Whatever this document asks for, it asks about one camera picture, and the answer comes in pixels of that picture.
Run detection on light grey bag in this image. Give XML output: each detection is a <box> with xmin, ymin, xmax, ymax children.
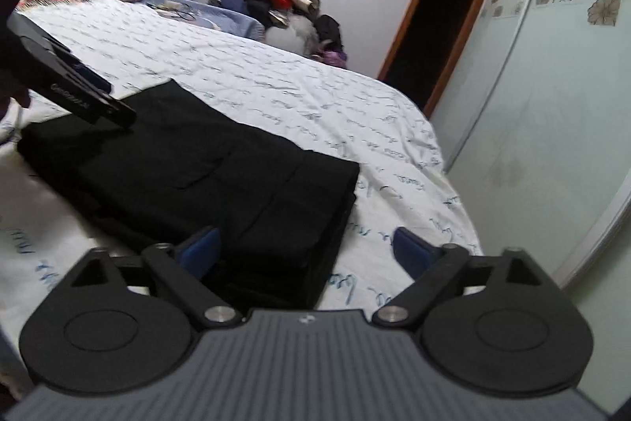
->
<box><xmin>263</xmin><ymin>14</ymin><xmax>321</xmax><ymax>57</ymax></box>

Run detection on white printed bedsheet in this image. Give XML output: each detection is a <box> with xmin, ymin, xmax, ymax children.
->
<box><xmin>0</xmin><ymin>0</ymin><xmax>484</xmax><ymax>402</ymax></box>

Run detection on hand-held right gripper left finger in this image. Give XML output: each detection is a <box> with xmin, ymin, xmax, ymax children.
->
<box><xmin>70</xmin><ymin>226</ymin><xmax>243</xmax><ymax>329</ymax></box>

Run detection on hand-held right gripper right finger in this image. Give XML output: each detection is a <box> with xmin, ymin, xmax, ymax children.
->
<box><xmin>371</xmin><ymin>227</ymin><xmax>561</xmax><ymax>329</ymax></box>

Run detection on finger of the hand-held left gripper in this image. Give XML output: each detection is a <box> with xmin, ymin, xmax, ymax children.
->
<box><xmin>64</xmin><ymin>52</ymin><xmax>112</xmax><ymax>96</ymax></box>
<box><xmin>93</xmin><ymin>97</ymin><xmax>138</xmax><ymax>128</ymax></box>

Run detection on black pants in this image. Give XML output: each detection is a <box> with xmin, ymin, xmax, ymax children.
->
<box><xmin>17</xmin><ymin>78</ymin><xmax>360</xmax><ymax>311</ymax></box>

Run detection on wooden door frame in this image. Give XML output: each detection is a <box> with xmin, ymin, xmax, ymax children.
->
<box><xmin>377</xmin><ymin>0</ymin><xmax>516</xmax><ymax>118</ymax></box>

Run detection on white sliding wardrobe door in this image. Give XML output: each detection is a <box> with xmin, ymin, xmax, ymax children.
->
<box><xmin>431</xmin><ymin>0</ymin><xmax>631</xmax><ymax>288</ymax></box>

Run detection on blue blanket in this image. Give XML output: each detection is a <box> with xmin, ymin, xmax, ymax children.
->
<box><xmin>99</xmin><ymin>0</ymin><xmax>264</xmax><ymax>39</ymax></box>

